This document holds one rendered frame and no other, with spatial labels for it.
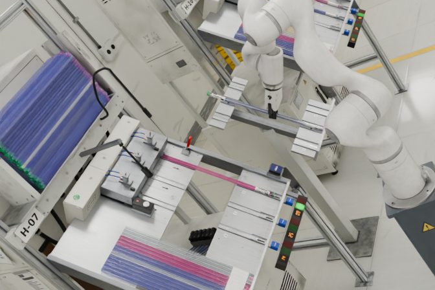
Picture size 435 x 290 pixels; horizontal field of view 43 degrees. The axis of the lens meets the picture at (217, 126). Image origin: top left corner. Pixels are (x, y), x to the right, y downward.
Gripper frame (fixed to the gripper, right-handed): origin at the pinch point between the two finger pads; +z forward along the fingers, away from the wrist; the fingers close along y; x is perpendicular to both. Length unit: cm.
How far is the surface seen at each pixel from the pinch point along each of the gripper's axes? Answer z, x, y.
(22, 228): -8, 63, -85
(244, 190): 17.7, 4.2, -29.1
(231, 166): 17.0, 13.3, -18.7
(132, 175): 3, 44, -45
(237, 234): 18, 0, -50
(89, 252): 9, 46, -78
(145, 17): 2, 87, 58
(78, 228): 7, 55, -71
